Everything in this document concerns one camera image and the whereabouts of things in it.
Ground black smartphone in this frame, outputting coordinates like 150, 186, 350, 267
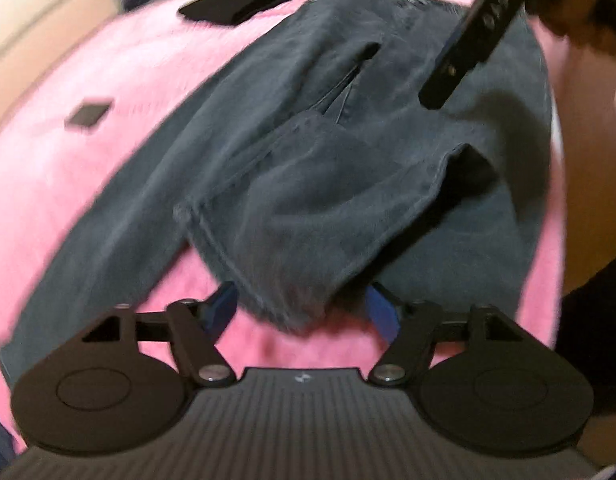
64, 101, 113, 129

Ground dark grey jeans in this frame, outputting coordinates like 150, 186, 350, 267
0, 0, 553, 384

